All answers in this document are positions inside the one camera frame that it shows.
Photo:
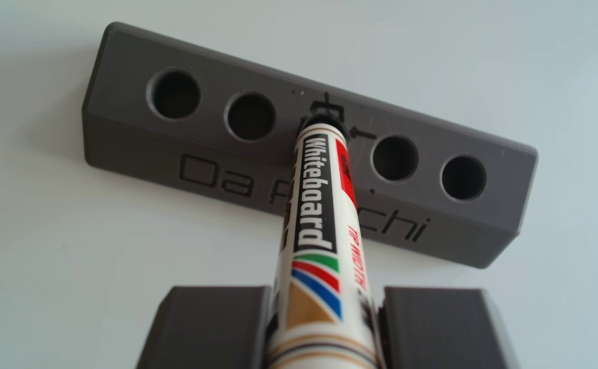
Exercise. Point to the white whiteboard marker pen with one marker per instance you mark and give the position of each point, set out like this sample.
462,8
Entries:
319,230

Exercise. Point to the grey Da Pinchi pen holder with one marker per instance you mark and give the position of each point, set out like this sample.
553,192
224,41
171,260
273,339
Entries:
124,133

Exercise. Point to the whiteboard with aluminium frame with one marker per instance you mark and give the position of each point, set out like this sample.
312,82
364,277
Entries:
48,230

